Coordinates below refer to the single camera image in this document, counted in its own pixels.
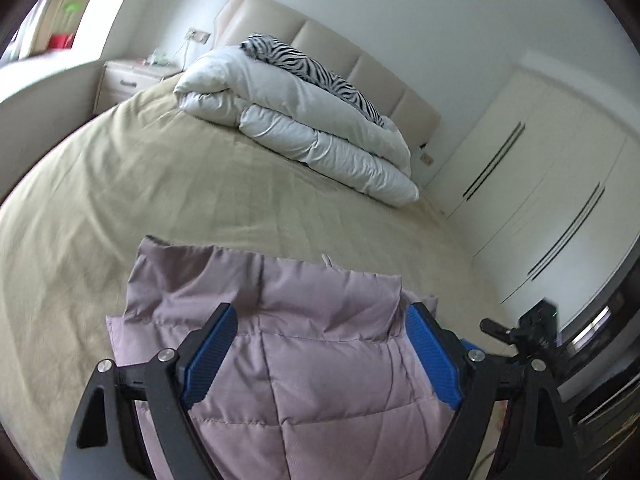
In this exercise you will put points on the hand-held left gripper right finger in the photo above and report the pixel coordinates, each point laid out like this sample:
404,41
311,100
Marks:
432,355

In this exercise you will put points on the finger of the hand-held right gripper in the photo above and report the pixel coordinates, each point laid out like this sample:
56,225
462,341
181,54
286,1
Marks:
500,331

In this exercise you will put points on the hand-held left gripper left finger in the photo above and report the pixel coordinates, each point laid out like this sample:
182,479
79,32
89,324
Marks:
210,355

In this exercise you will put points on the mauve quilted jacket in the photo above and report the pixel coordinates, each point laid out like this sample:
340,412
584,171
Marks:
310,360

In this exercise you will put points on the dark furniture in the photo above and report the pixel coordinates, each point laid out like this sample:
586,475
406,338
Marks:
600,410

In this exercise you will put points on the white wardrobe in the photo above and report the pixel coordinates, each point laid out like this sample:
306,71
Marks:
550,185

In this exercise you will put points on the bed with beige sheet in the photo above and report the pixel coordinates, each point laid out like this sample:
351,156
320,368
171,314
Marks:
150,175

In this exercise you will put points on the white folded duvet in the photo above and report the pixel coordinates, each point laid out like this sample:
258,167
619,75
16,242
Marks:
300,110

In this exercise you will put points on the white nightstand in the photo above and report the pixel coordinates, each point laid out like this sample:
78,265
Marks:
125,80

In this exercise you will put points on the small items on nightstand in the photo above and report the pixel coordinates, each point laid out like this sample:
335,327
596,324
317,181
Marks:
159,58

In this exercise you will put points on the zebra print pillow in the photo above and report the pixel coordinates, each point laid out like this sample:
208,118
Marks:
310,67

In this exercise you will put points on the beige padded headboard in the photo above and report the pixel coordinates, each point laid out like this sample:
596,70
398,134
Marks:
325,42

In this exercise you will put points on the red box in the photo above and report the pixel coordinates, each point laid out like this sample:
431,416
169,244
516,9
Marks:
62,41

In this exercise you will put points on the wall socket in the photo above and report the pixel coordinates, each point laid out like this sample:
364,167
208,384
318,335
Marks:
197,35

